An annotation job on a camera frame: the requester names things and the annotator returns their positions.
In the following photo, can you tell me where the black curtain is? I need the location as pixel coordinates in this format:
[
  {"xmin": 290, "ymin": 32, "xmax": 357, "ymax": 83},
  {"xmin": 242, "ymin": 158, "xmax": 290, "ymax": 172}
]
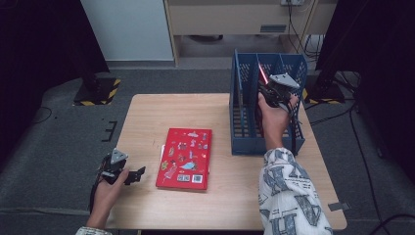
[
  {"xmin": 316, "ymin": 0, "xmax": 415, "ymax": 184},
  {"xmin": 0, "ymin": 0, "xmax": 111, "ymax": 165}
]

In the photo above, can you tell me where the beige wooden desk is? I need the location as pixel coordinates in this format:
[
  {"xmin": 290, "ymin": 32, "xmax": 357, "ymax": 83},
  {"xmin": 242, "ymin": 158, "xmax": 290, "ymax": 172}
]
[{"xmin": 163, "ymin": 0, "xmax": 339, "ymax": 67}]

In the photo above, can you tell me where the grey vent grille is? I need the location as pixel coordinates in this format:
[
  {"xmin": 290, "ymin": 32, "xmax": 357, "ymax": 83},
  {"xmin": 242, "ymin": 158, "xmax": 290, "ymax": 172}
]
[{"xmin": 259, "ymin": 23, "xmax": 288, "ymax": 33}]

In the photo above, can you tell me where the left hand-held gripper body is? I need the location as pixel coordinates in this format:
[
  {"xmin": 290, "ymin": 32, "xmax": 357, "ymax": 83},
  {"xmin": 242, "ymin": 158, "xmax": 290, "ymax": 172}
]
[{"xmin": 97, "ymin": 147, "xmax": 129, "ymax": 186}]

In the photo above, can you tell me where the black floor cable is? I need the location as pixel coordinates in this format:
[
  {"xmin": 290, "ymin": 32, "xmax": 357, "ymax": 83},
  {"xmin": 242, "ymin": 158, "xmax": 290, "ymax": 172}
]
[
  {"xmin": 347, "ymin": 97, "xmax": 384, "ymax": 235},
  {"xmin": 32, "ymin": 106, "xmax": 53, "ymax": 125},
  {"xmin": 368, "ymin": 213, "xmax": 415, "ymax": 235},
  {"xmin": 308, "ymin": 106, "xmax": 353, "ymax": 126}
]

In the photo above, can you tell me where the right hand-held gripper cable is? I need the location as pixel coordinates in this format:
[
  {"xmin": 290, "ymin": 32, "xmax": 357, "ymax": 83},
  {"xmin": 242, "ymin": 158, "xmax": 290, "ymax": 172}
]
[{"xmin": 283, "ymin": 101, "xmax": 302, "ymax": 156}]

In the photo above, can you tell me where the black hanging cable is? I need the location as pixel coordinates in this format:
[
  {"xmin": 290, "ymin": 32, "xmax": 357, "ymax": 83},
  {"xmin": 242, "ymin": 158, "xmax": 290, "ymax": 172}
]
[{"xmin": 287, "ymin": 4, "xmax": 324, "ymax": 63}]

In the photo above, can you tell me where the grey tape piece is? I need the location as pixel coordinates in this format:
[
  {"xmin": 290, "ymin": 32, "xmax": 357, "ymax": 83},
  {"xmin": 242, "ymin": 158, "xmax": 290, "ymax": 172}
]
[{"xmin": 327, "ymin": 202, "xmax": 350, "ymax": 212}]

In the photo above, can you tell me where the hand-held gripper cable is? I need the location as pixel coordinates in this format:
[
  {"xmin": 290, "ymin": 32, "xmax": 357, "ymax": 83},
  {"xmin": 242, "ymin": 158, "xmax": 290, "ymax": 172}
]
[
  {"xmin": 88, "ymin": 169, "xmax": 106, "ymax": 213},
  {"xmin": 283, "ymin": 101, "xmax": 302, "ymax": 156}
]

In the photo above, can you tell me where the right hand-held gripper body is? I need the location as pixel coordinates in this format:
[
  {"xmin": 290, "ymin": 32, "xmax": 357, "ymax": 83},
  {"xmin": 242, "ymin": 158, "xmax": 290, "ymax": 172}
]
[{"xmin": 268, "ymin": 72, "xmax": 301, "ymax": 110}]

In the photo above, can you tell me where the left hand-held gripper cable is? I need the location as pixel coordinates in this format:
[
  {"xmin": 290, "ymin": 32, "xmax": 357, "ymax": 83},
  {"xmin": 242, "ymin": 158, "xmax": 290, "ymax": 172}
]
[{"xmin": 88, "ymin": 169, "xmax": 106, "ymax": 213}]

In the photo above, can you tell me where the person's left hand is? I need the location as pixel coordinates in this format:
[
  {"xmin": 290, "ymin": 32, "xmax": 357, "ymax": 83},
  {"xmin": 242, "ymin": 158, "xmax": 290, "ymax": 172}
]
[{"xmin": 92, "ymin": 167, "xmax": 130, "ymax": 217}]

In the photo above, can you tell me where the black stand with striped base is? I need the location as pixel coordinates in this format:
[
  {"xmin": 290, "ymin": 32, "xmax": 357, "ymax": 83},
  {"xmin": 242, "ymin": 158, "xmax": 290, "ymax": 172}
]
[
  {"xmin": 302, "ymin": 70, "xmax": 346, "ymax": 106},
  {"xmin": 72, "ymin": 76, "xmax": 121, "ymax": 107}
]

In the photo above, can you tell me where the dark blue picture book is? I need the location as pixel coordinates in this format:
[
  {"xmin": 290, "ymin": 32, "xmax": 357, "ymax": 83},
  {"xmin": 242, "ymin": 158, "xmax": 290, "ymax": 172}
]
[{"xmin": 236, "ymin": 60, "xmax": 246, "ymax": 111}]

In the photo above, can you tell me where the person's right hand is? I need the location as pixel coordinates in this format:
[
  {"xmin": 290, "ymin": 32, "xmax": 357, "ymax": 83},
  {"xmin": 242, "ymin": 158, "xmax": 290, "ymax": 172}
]
[{"xmin": 257, "ymin": 93, "xmax": 300, "ymax": 152}]

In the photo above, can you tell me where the white partition panel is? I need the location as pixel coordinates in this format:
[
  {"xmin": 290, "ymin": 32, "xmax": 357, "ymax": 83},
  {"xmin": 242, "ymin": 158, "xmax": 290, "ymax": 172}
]
[{"xmin": 80, "ymin": 0, "xmax": 174, "ymax": 62}]

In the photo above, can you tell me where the red hardcover book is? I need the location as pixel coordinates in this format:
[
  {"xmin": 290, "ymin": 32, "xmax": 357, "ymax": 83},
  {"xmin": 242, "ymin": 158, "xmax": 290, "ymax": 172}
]
[
  {"xmin": 155, "ymin": 127, "xmax": 213, "ymax": 192},
  {"xmin": 254, "ymin": 63, "xmax": 270, "ymax": 138}
]

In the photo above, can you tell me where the blue plastic file rack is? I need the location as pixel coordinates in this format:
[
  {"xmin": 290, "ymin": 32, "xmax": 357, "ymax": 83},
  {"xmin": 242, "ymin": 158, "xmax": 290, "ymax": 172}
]
[{"xmin": 229, "ymin": 49, "xmax": 308, "ymax": 157}]

